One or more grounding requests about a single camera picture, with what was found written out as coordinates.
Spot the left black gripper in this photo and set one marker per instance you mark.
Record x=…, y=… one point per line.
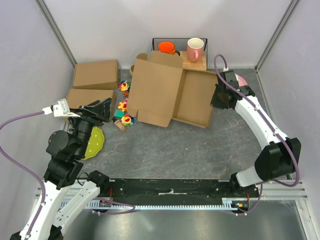
x=97, y=112

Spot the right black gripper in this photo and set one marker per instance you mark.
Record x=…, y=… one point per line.
x=215, y=103

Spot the brown small bottle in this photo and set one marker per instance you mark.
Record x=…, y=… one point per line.
x=118, y=124

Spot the cardboard box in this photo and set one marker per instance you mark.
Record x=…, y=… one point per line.
x=96, y=75
x=162, y=90
x=78, y=97

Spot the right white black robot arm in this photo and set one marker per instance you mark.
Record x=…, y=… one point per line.
x=279, y=154

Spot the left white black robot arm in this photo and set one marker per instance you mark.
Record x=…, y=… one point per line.
x=50, y=220

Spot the teal block toy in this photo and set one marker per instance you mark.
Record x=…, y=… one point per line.
x=118, y=114

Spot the pink round plate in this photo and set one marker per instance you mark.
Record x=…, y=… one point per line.
x=241, y=81

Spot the green dotted plate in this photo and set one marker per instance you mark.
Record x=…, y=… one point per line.
x=95, y=143

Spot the yellow flower plush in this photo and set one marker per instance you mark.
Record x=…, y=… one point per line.
x=122, y=106

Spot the pink flower plush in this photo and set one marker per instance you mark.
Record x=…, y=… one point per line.
x=125, y=102

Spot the rainbow flower plush lower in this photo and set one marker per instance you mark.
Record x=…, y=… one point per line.
x=127, y=120

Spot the rainbow flower plush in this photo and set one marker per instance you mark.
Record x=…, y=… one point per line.
x=124, y=86
x=127, y=120

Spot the rainbow flower plush top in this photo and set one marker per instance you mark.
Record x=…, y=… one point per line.
x=124, y=86

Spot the beige ceramic mug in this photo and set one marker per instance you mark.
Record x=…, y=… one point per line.
x=132, y=69

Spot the pink ceramic mug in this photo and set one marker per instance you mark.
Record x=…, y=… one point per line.
x=195, y=49

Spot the orange enamel mug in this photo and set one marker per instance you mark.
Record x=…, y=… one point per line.
x=168, y=47

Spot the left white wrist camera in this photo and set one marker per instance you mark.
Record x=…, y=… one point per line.
x=62, y=110

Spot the black wire wooden shelf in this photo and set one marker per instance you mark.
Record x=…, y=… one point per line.
x=181, y=46

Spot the grey slotted cable duct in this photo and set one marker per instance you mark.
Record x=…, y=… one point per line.
x=226, y=205

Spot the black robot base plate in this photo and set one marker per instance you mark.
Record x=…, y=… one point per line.
x=171, y=192

